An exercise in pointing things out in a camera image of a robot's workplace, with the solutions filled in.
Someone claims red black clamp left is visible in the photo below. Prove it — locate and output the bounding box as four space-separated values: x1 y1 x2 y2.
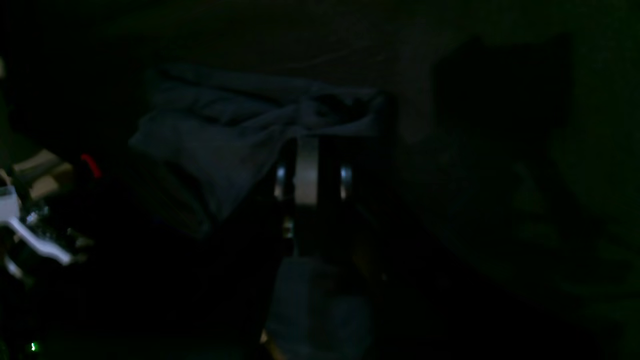
80 153 104 180

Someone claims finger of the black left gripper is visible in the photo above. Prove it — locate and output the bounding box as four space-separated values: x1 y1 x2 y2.
0 187 74 266

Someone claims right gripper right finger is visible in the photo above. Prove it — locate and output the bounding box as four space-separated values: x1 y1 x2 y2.
310 137 586 360

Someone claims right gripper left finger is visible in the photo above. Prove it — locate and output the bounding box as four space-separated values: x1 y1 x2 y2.
65 140 299 360

